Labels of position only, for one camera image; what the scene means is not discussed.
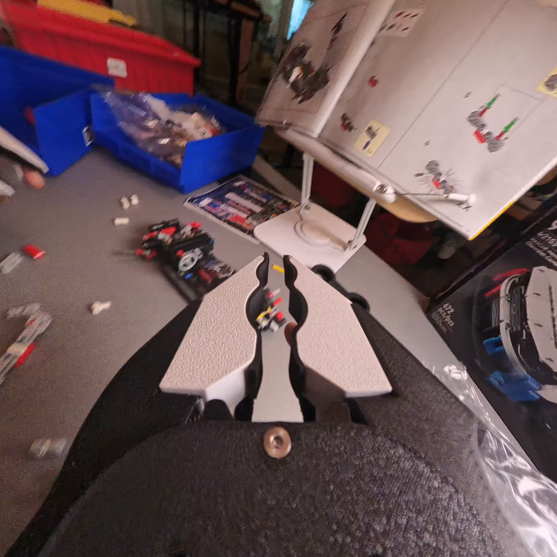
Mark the red storage bin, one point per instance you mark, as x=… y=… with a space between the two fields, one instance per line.
x=87 y=48

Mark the crumpled plastic bag with parts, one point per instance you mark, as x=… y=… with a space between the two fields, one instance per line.
x=161 y=126

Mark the lego car chassis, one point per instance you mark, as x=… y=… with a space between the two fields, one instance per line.
x=187 y=256

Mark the small grey lego piece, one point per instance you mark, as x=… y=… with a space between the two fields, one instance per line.
x=11 y=262

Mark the colourful sticker sheet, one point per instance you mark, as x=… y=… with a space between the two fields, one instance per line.
x=243 y=206

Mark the lego set box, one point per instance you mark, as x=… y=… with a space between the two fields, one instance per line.
x=500 y=326

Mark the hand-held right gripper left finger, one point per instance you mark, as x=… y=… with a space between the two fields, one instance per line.
x=209 y=348

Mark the blue storage bin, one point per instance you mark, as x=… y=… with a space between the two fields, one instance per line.
x=52 y=126
x=217 y=161

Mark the light grey lego piece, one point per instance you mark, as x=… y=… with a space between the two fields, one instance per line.
x=48 y=447

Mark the empty clear plastic bag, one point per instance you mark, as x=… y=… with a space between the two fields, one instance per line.
x=513 y=478

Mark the light grey lego connector block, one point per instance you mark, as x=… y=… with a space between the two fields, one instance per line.
x=24 y=310

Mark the person's right hand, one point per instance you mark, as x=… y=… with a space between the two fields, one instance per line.
x=290 y=333

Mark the white lego pin connector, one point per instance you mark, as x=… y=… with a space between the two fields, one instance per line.
x=100 y=307

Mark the person's left hand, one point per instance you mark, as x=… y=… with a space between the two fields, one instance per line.
x=34 y=179

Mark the red curved lego piece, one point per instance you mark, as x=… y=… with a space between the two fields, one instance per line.
x=32 y=251

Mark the yellow storage bin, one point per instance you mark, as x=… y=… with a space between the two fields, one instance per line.
x=87 y=11

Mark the red container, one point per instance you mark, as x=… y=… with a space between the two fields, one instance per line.
x=394 y=237

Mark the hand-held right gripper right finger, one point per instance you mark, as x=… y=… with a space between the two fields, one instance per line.
x=343 y=348

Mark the grey lego liftarm assembly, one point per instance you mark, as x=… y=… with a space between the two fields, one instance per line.
x=24 y=343

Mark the white rounded flat base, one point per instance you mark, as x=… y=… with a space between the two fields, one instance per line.
x=313 y=235

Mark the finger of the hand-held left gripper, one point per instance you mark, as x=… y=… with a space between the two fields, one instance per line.
x=19 y=150
x=5 y=190

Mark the black rubber tyre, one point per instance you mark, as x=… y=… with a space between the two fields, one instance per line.
x=324 y=273
x=359 y=301

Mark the open lego instruction booklet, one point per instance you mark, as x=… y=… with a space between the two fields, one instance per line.
x=435 y=87

